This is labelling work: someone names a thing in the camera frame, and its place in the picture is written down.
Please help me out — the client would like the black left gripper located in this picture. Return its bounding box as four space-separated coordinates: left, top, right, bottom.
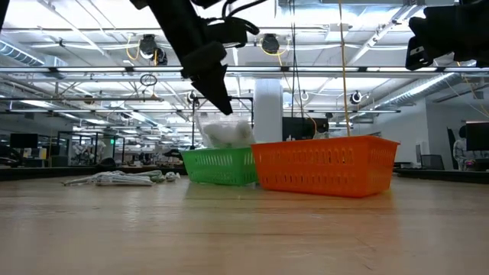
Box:
173 22 234 116

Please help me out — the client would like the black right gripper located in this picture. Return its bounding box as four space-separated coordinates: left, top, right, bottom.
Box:
405 0 489 72

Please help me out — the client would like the long ceiling light strip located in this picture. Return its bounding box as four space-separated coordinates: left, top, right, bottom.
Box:
0 66 489 73

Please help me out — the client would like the white building column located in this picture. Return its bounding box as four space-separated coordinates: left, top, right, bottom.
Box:
253 78 284 144

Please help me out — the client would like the green plastic basket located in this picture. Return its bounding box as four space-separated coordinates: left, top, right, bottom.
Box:
180 147 259 187

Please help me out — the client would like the large black screen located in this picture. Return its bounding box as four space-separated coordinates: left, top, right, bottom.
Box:
281 116 330 142

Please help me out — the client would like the black desk monitor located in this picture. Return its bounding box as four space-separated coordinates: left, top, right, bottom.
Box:
9 133 40 150
465 121 489 153

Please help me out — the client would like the person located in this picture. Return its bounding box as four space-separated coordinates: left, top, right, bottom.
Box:
452 125 477 172

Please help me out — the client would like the dark mesh office chair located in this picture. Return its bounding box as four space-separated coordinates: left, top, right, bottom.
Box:
419 154 446 171

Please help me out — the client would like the orange plastic basket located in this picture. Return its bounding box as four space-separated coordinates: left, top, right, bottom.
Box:
250 135 401 199

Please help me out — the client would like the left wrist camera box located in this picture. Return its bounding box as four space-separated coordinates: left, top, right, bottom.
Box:
206 16 261 50

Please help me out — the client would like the silver ventilation duct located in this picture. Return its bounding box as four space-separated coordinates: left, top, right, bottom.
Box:
376 72 461 108

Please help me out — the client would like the black hanging cable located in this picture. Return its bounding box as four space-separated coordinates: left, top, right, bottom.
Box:
289 0 306 120

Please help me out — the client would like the yellow hanging cable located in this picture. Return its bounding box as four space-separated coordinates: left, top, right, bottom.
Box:
337 0 351 138

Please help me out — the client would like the black aluminium table frame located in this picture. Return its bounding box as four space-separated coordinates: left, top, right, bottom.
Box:
0 166 489 186

